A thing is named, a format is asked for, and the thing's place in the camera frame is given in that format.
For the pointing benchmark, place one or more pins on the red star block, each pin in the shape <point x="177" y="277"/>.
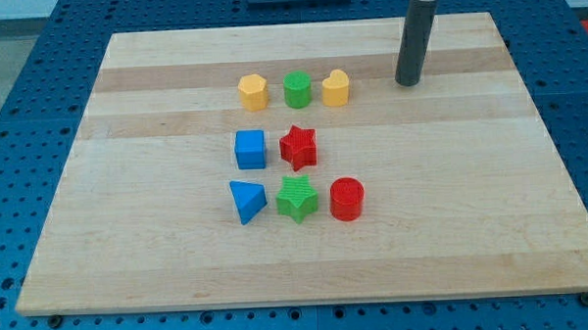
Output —
<point x="298" y="147"/>

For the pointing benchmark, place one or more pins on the green star block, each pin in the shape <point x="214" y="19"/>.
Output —
<point x="297" y="198"/>

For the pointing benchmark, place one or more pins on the blue cube block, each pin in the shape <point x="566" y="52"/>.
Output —
<point x="250" y="149"/>

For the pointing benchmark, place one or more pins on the light wooden board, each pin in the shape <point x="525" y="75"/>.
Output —
<point x="466" y="195"/>

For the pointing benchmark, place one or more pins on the blue triangle block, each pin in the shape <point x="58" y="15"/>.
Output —
<point x="249" y="199"/>

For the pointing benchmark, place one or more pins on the red cylinder block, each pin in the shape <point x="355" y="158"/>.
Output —
<point x="346" y="198"/>

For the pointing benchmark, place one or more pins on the green cylinder block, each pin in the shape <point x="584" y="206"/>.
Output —
<point x="297" y="89"/>

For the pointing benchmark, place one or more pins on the yellow heart block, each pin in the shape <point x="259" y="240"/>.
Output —
<point x="335" y="89"/>

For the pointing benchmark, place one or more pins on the yellow hexagon block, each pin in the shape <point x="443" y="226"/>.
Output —
<point x="253" y="92"/>

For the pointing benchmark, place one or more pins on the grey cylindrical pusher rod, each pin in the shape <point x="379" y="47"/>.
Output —
<point x="414" y="42"/>

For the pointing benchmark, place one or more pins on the black left board screw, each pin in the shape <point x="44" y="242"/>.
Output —
<point x="54" y="321"/>

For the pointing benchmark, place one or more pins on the black board screw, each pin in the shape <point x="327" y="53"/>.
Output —
<point x="583" y="299"/>
<point x="54" y="321"/>

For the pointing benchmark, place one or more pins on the black right board screw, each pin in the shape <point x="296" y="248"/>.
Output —
<point x="583" y="299"/>

